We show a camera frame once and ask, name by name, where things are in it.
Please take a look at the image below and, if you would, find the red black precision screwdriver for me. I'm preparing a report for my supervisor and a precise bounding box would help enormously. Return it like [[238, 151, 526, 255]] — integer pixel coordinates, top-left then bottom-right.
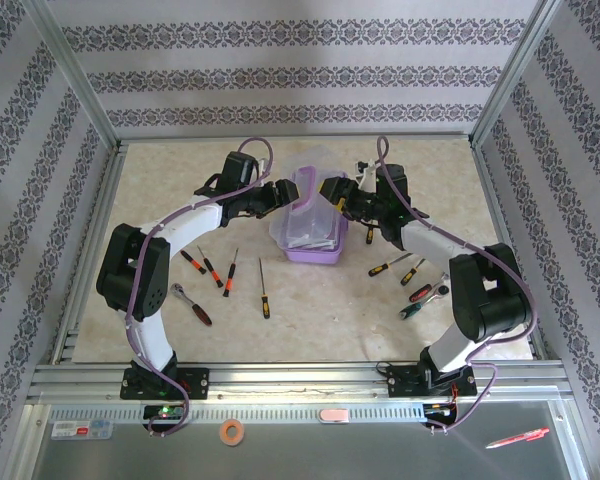
[[180, 249, 207, 276], [196, 245, 224, 289], [222, 247, 240, 299]]

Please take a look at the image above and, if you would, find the red pen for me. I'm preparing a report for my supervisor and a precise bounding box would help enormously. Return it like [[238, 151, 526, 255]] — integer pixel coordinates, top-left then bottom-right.
[[484, 427, 551, 450]]

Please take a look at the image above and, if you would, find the aluminium side rail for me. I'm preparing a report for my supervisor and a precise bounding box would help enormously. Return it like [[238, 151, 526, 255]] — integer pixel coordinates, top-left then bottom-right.
[[52, 142, 131, 366], [469, 139, 554, 364]]

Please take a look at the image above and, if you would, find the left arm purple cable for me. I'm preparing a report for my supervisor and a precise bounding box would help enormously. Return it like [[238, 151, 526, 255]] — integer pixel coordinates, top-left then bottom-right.
[[124, 137, 275, 439]]

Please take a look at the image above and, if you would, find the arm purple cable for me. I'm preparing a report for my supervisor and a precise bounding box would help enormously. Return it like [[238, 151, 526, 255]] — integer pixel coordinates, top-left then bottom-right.
[[124, 137, 275, 439], [376, 135, 537, 435]]

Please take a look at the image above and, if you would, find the yellow-handled screwdriver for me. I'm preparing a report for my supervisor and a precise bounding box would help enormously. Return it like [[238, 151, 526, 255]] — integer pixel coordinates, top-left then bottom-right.
[[258, 257, 271, 320]]

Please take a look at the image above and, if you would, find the ratchet wrench green handle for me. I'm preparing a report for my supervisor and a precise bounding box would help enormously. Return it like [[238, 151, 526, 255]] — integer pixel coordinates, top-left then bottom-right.
[[398, 292, 444, 321]]

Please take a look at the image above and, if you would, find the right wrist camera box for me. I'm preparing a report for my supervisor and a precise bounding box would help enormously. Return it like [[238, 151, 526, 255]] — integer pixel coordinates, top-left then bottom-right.
[[354, 158, 381, 191]]

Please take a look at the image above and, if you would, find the ratchet wrench red handle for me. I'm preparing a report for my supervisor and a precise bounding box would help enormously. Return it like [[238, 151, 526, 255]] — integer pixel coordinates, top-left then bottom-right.
[[170, 282, 214, 328], [408, 280, 451, 304]]

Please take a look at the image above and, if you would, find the aluminium mounting rail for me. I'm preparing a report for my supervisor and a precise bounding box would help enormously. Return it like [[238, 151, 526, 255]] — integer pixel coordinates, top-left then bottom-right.
[[27, 362, 574, 401]]

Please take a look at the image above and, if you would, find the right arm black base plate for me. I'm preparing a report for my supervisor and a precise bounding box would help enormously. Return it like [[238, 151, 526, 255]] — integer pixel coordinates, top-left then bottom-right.
[[385, 364, 479, 400]]

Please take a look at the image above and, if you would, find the white label sticker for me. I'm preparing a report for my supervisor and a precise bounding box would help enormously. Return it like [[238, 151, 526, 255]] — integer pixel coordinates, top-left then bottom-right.
[[50, 419, 116, 441]]

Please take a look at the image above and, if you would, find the grey slotted cable duct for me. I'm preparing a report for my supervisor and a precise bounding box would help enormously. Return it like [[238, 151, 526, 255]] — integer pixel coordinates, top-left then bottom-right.
[[47, 403, 429, 425]]

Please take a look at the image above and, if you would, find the controller board green light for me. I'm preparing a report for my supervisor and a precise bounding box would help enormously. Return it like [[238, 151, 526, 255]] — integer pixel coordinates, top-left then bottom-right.
[[142, 403, 187, 422]]

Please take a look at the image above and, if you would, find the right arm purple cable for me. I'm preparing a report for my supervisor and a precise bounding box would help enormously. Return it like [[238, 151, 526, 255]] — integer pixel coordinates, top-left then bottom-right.
[[376, 135, 537, 435]]

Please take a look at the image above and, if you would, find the orange tape roll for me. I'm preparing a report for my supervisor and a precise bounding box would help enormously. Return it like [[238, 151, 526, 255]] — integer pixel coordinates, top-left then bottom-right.
[[219, 419, 246, 445]]

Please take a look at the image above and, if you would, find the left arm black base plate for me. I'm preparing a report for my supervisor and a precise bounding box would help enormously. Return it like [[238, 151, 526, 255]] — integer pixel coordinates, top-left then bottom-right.
[[120, 367, 211, 401]]

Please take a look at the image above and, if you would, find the purple toolbox with clear lid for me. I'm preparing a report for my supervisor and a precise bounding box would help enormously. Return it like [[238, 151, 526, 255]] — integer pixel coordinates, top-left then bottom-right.
[[268, 143, 350, 266]]

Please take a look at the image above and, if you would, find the aluminium frame post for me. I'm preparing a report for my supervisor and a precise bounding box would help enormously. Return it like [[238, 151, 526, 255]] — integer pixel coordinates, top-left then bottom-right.
[[469, 0, 566, 149], [27, 0, 124, 151]]

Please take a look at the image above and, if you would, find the aluminium rear rail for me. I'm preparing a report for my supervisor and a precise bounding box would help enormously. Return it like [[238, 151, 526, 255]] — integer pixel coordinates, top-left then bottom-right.
[[115, 130, 476, 147]]

